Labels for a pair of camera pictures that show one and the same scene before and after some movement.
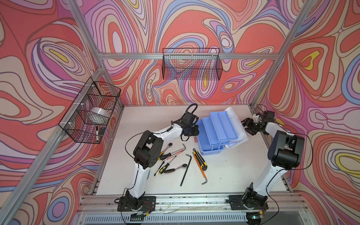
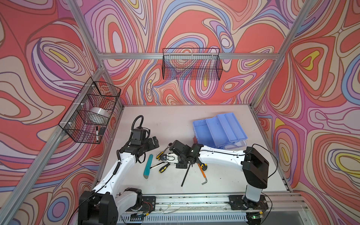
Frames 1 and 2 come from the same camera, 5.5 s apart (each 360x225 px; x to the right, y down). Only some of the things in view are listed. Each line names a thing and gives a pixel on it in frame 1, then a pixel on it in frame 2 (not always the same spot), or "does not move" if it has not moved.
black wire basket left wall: [87, 118] does not move
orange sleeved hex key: [201, 170] does not move
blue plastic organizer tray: [222, 129] does not move
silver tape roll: [100, 111] does not move
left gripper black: [197, 130] -> [151, 146]
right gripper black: [248, 122] -> [179, 165]
